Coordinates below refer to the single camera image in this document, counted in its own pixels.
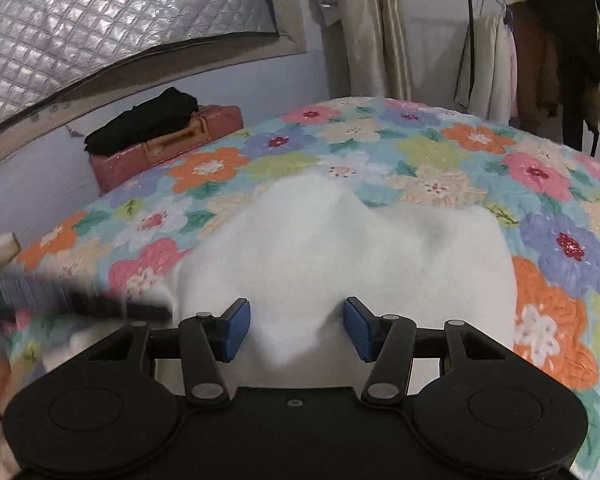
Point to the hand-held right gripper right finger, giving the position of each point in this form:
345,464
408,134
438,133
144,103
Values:
360,330

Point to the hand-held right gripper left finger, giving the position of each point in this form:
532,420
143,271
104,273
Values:
235,330

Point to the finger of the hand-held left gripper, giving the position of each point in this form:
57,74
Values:
135,309

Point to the cream fleece garment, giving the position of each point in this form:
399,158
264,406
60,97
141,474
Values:
340,250

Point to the beige cloth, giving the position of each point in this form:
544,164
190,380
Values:
0,249

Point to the red-brown plastic case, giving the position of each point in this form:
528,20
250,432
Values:
180,137

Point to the floral quilted bedspread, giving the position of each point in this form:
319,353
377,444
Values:
430,160

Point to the folded black cloth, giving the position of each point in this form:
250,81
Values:
140,120

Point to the silver quilted window cover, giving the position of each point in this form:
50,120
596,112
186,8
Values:
105,25

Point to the cream hanging coat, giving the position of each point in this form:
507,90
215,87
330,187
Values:
485,65

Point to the beige curtain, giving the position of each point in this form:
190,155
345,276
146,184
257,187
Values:
370,30

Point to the brown hanging jacket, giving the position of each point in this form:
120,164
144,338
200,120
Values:
535,70

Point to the black hanging garment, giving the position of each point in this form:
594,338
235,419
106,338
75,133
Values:
565,25

